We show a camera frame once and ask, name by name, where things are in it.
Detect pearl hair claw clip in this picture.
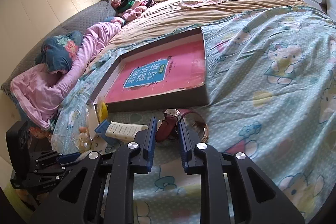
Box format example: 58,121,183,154
75,127,96,153

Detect clear bagged white card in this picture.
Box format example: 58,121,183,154
87,102,99,139

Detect yellow item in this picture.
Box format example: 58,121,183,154
97,101,108,123

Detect red strap wristwatch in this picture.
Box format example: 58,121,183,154
155,109,209,143

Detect pink quilt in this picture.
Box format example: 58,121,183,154
10,16,126,130

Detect dark blue floral pillow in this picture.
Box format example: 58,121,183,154
35,31,83,74

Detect Hello Kitty teal blanket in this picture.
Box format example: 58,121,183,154
51,5,335,223

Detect dark cardboard box tray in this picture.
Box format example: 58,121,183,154
87,28,209,113

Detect grey quilted headboard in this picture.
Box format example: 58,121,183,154
1,0,116,101

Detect pile of clothes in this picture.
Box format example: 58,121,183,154
108,0,166,26

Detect tan bed sheet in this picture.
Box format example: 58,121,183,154
88,0,307,67

